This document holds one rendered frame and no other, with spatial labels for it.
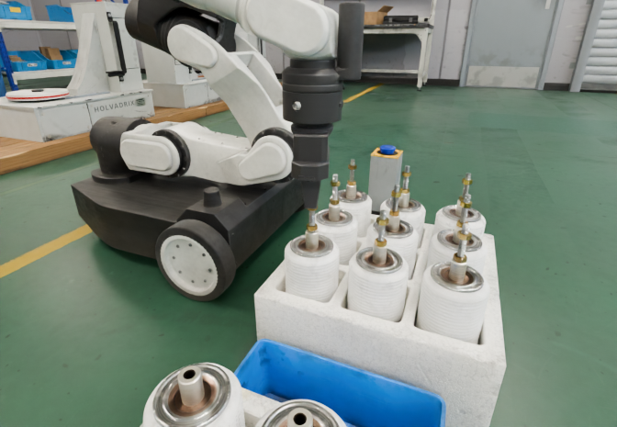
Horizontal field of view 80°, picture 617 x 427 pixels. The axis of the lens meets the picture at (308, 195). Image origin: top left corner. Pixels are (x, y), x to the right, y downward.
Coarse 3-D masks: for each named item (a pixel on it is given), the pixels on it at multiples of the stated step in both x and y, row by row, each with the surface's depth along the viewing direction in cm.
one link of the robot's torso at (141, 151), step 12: (132, 132) 105; (144, 132) 109; (120, 144) 106; (132, 144) 104; (144, 144) 102; (156, 144) 101; (168, 144) 100; (132, 156) 105; (144, 156) 104; (156, 156) 102; (168, 156) 100; (132, 168) 109; (144, 168) 107; (156, 168) 104; (168, 168) 102
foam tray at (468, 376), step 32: (416, 256) 75; (416, 288) 64; (256, 320) 65; (288, 320) 62; (320, 320) 59; (352, 320) 57; (384, 320) 57; (320, 352) 61; (352, 352) 59; (384, 352) 56; (416, 352) 54; (448, 352) 52; (480, 352) 51; (416, 384) 56; (448, 384) 54; (480, 384) 51; (448, 416) 56; (480, 416) 53
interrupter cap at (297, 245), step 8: (296, 240) 65; (304, 240) 65; (320, 240) 65; (328, 240) 65; (296, 248) 62; (304, 248) 63; (320, 248) 63; (328, 248) 62; (304, 256) 60; (312, 256) 60; (320, 256) 60
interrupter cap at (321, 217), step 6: (324, 210) 76; (342, 210) 76; (318, 216) 74; (324, 216) 74; (342, 216) 74; (348, 216) 74; (324, 222) 71; (330, 222) 71; (336, 222) 71; (342, 222) 71; (348, 222) 71
